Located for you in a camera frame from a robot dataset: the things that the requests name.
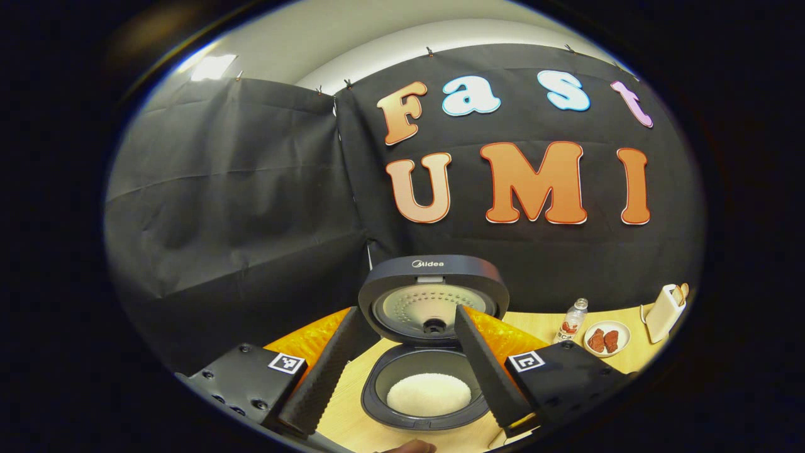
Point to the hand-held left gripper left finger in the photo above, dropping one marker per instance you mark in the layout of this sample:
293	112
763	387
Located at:
327	377

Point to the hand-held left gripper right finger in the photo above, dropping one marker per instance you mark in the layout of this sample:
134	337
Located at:
487	371

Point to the white rice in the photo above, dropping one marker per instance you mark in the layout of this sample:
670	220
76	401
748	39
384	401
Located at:
427	395

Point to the black rice cooker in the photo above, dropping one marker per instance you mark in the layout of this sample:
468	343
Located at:
434	267

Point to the clear plastic drink bottle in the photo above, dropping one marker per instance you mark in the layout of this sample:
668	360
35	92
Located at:
571	324

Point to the red meat piece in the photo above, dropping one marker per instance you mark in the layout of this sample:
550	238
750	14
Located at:
611	341
596	340

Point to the white round plate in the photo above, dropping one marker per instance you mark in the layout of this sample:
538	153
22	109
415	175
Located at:
624	336

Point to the white toaster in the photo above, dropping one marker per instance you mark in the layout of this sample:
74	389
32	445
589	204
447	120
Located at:
663	314

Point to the toasted bread slice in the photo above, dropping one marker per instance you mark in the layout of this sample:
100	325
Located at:
678	294
685	290

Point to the ceiling light panel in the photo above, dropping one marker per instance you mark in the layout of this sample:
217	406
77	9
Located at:
214	67

